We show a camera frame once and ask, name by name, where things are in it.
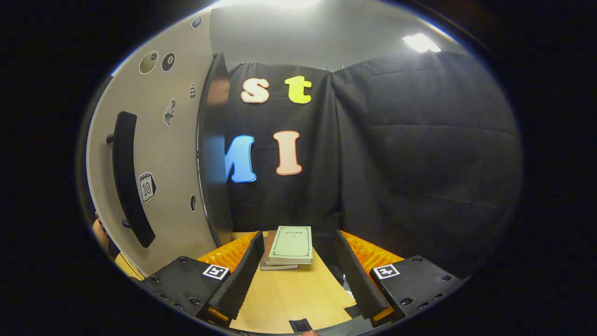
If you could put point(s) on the grey cabinet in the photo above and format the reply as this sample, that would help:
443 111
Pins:
215 186

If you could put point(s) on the small ceiling light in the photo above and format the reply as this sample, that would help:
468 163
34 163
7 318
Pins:
421 42

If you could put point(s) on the small black table clip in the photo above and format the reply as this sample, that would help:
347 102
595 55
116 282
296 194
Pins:
301 325

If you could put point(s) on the green book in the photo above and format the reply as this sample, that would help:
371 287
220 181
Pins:
291 245

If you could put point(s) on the beige cabinet door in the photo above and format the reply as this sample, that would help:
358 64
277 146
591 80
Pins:
177 154

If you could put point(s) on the brown book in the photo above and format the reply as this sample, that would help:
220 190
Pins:
277 267
269 245

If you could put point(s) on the large ceiling light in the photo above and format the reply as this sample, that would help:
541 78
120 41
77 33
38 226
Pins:
280 3

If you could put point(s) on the black backdrop cloth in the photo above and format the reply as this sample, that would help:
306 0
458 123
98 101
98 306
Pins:
419 163

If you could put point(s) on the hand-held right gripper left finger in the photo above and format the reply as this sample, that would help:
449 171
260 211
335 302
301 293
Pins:
247 275

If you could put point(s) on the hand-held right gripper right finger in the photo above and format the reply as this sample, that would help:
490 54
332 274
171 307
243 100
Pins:
354 280

